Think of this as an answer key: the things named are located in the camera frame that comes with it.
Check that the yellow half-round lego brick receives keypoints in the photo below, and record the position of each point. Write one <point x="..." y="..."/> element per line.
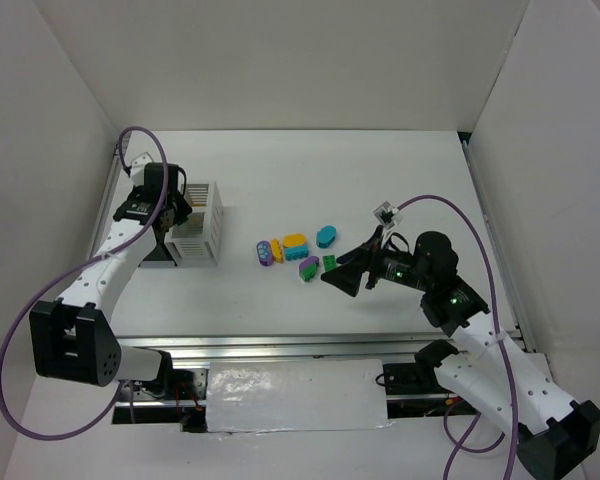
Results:
<point x="277" y="251"/>

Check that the teal rectangular lego brick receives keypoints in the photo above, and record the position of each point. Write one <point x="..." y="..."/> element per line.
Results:
<point x="296" y="253"/>

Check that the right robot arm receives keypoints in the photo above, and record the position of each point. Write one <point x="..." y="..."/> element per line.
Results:
<point x="552" y="432"/>

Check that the green curved lego brick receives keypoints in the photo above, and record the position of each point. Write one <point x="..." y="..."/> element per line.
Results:
<point x="329" y="262"/>

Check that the teal oval lego brick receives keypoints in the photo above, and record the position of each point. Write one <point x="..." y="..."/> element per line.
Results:
<point x="326" y="236"/>

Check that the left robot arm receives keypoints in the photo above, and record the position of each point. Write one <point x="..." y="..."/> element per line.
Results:
<point x="72" y="338"/>

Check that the black slotted container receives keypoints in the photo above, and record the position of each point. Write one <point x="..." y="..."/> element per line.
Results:
<point x="160" y="256"/>

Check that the white slotted container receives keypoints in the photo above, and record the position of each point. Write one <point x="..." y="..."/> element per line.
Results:
<point x="196" y="243"/>

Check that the yellow oval lego brick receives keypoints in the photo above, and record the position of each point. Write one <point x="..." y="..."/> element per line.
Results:
<point x="294" y="240"/>

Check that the purple rounded lego brick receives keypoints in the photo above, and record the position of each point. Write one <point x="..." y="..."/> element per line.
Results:
<point x="309" y="263"/>

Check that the purple printed oval lego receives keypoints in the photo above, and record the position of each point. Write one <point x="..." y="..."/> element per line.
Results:
<point x="264" y="253"/>

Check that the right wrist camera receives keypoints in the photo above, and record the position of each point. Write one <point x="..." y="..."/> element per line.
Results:
<point x="388" y="216"/>

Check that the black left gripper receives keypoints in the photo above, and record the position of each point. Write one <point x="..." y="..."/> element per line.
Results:
<point x="165" y="220"/>

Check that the green rounded lego brick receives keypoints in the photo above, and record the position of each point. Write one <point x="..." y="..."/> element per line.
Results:
<point x="309" y="272"/>

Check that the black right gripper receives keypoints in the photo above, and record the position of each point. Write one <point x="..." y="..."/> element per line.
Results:
<point x="372" y="262"/>

